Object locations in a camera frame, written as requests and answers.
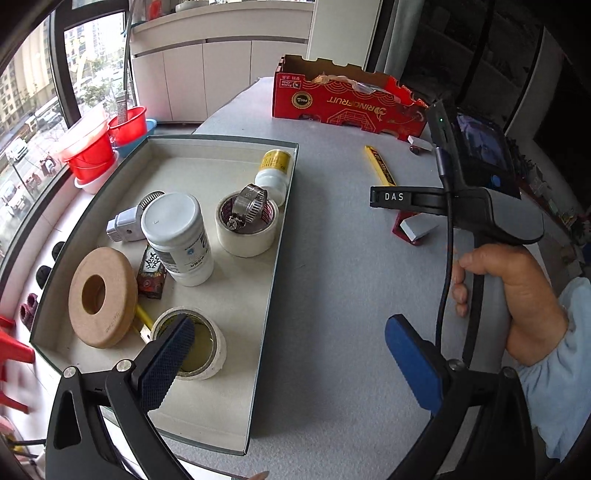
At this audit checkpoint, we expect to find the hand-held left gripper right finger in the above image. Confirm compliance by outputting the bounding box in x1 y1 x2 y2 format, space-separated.
385 315 539 480

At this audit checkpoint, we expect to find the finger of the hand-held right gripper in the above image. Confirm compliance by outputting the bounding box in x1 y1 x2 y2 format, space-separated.
369 185 451 217

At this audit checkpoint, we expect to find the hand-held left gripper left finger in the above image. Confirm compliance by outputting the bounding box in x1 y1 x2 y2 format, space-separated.
45 316 195 480

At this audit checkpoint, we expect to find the yellow utility knife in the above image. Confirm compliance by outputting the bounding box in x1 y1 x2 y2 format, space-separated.
134 305 155 342

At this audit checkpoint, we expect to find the white tape roll yellow core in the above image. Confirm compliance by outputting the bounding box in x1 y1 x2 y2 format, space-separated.
148 305 228 381

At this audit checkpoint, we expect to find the dark green shallow tray box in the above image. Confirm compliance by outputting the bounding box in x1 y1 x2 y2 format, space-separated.
28 134 300 457

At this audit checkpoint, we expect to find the tan wide tape ring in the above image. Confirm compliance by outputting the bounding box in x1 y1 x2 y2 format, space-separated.
68 247 139 349

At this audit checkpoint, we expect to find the red and black small box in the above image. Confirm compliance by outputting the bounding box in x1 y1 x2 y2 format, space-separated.
137 244 169 301

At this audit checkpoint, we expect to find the large white plastic jar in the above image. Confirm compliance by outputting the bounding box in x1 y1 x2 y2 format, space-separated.
140 192 215 287

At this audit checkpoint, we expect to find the grey metal bracket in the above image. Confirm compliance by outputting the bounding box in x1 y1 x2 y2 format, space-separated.
105 205 147 243

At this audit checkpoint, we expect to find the white tape roll red core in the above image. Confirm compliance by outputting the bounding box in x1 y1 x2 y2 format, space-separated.
215 191 280 258

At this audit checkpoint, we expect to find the small white bottle yellow label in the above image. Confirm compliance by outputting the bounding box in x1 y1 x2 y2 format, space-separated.
254 148 291 206

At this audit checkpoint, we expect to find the person's right forearm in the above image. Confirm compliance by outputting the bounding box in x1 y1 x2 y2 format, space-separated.
517 277 591 462

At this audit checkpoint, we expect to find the person's right hand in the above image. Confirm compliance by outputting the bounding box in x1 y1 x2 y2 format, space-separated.
450 242 570 368

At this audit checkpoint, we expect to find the small yellow blade case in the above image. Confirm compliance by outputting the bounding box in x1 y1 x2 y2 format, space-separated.
365 145 397 184

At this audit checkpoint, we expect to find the red cardboard box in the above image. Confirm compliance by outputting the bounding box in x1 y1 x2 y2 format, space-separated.
271 54 430 139

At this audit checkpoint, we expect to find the purple slipper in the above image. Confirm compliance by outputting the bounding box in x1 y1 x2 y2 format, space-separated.
19 293 42 330

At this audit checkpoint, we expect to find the red plastic stool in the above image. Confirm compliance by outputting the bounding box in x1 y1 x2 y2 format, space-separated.
0 316 35 414

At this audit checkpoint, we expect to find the white plastic basin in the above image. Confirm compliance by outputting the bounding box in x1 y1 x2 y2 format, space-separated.
74 178 110 195

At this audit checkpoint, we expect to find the blue plastic basin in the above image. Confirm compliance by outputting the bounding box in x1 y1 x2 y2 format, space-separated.
115 119 158 158

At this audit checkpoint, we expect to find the large red bucket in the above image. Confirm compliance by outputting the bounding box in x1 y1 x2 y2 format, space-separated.
60 104 118 183

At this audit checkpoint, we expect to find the red plastic bucket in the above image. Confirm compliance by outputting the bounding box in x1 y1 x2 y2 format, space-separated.
108 106 148 147

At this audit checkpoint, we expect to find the white low cabinet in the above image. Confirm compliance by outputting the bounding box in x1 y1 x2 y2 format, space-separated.
129 14 319 123

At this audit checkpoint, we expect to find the metal mop pole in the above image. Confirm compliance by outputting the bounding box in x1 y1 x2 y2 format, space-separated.
117 0 136 126

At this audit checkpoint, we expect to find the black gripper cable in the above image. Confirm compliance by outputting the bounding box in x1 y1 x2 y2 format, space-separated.
434 143 455 358

